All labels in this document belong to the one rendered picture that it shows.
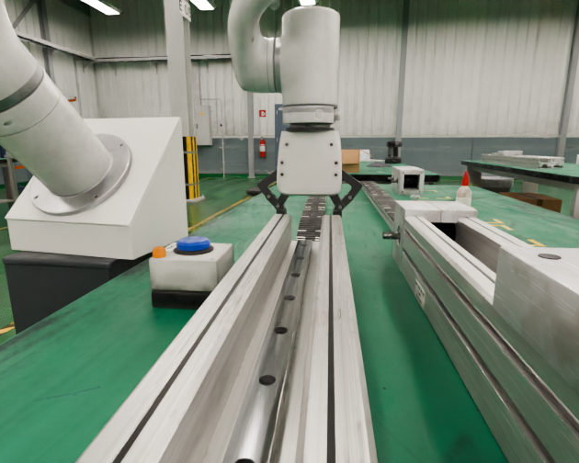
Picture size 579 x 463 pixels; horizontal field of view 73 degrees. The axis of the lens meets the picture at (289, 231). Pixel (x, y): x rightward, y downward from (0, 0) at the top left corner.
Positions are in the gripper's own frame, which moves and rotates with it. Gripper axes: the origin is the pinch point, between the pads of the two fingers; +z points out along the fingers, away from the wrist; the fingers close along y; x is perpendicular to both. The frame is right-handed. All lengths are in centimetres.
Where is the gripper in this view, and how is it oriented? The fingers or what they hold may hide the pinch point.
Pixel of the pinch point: (309, 226)
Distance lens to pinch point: 63.3
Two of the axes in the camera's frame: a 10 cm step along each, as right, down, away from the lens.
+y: -9.9, -0.2, 1.0
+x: -1.0, 2.2, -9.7
